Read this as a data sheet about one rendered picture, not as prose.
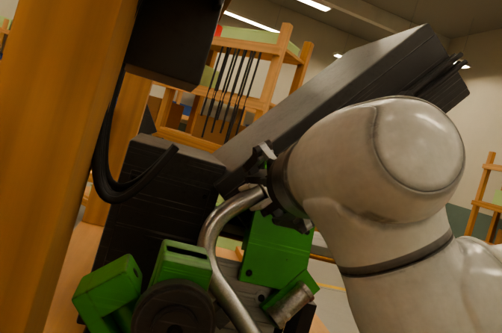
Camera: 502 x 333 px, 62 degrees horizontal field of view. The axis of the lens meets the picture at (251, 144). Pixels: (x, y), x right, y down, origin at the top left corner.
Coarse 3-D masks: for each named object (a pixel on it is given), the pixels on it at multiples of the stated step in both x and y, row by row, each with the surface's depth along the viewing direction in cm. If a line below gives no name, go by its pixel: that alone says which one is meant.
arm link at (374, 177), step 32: (320, 128) 35; (352, 128) 30; (384, 128) 29; (416, 128) 29; (448, 128) 30; (288, 160) 42; (320, 160) 33; (352, 160) 30; (384, 160) 28; (416, 160) 28; (448, 160) 29; (320, 192) 34; (352, 192) 30; (384, 192) 28; (416, 192) 28; (448, 192) 29; (320, 224) 36; (352, 224) 32; (384, 224) 31; (416, 224) 32; (448, 224) 34; (352, 256) 34; (384, 256) 32; (416, 256) 32
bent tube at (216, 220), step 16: (240, 192) 69; (256, 192) 68; (224, 208) 67; (240, 208) 67; (208, 224) 66; (224, 224) 67; (208, 240) 65; (224, 288) 64; (224, 304) 64; (240, 304) 65; (240, 320) 64
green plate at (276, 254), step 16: (256, 224) 71; (272, 224) 72; (256, 240) 71; (272, 240) 72; (288, 240) 72; (304, 240) 73; (256, 256) 70; (272, 256) 71; (288, 256) 72; (304, 256) 73; (240, 272) 70; (256, 272) 70; (272, 272) 71; (288, 272) 71
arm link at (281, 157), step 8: (296, 144) 43; (288, 152) 43; (280, 160) 45; (280, 168) 44; (272, 176) 46; (280, 176) 44; (272, 184) 46; (280, 184) 44; (280, 192) 44; (288, 192) 42; (280, 200) 46; (288, 200) 43; (296, 200) 42; (288, 208) 45; (296, 208) 43; (296, 216) 46; (304, 216) 44
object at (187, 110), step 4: (180, 92) 896; (176, 96) 937; (180, 96) 897; (176, 100) 938; (180, 100) 898; (216, 100) 914; (180, 104) 901; (232, 104) 925; (184, 108) 905; (188, 108) 907; (240, 108) 930; (248, 108) 935; (252, 108) 950; (184, 112) 905; (188, 112) 908; (240, 112) 979; (244, 112) 938; (252, 112) 939; (184, 116) 899; (188, 116) 906; (240, 116) 980; (244, 116) 939; (236, 120) 979
